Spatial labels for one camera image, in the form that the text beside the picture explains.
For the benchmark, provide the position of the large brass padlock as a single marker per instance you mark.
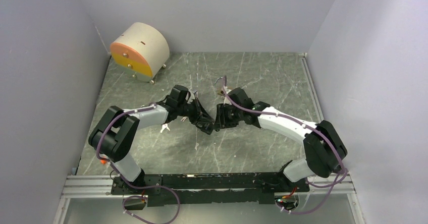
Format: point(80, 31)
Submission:
point(221, 85)

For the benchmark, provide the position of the black base frame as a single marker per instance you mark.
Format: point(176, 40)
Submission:
point(169, 189)

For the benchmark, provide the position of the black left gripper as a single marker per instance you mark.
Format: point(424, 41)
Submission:
point(200, 114)

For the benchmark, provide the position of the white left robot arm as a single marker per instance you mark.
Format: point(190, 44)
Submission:
point(114, 134)

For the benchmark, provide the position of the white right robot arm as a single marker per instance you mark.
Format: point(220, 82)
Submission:
point(324, 150)

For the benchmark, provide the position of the round cream drawer cabinet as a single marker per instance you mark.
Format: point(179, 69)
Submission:
point(141, 51)

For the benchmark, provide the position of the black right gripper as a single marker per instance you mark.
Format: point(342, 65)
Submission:
point(221, 120)

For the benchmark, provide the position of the black padlock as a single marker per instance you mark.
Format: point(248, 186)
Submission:
point(206, 127)

